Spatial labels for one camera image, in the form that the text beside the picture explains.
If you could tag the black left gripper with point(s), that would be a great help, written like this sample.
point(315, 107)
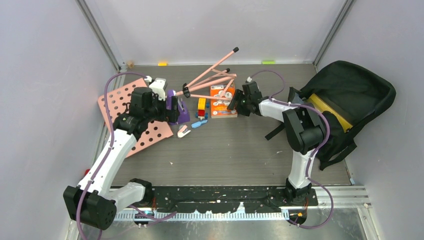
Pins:
point(171, 115)

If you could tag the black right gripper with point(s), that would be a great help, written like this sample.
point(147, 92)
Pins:
point(237, 94)

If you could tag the orange picture book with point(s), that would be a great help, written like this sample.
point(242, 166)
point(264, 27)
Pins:
point(219, 108)

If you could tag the black student backpack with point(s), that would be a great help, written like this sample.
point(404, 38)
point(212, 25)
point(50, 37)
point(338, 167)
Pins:
point(360, 94)

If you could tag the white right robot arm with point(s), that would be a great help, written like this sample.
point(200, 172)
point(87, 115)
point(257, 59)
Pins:
point(306, 131)

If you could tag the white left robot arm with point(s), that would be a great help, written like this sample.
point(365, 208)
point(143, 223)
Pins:
point(92, 202)

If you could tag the purple plastic stapler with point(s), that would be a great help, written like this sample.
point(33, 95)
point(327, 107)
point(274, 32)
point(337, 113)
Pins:
point(184, 115)

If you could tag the pink perforated stand plate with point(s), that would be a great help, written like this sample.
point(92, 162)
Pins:
point(116, 102)

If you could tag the blue small clip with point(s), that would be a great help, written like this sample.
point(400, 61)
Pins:
point(199, 123)

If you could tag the pink folding stand legs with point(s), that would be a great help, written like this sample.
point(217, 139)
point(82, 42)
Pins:
point(211, 76)

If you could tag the yellow toy brick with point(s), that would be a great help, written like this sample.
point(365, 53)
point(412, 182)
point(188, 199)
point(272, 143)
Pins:
point(202, 104)

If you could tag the small wooden block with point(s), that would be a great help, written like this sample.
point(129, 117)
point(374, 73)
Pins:
point(130, 64)

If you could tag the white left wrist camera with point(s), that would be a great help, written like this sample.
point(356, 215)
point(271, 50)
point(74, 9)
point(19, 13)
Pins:
point(158, 86)

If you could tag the aluminium slotted rail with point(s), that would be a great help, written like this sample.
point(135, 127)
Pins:
point(239, 215)

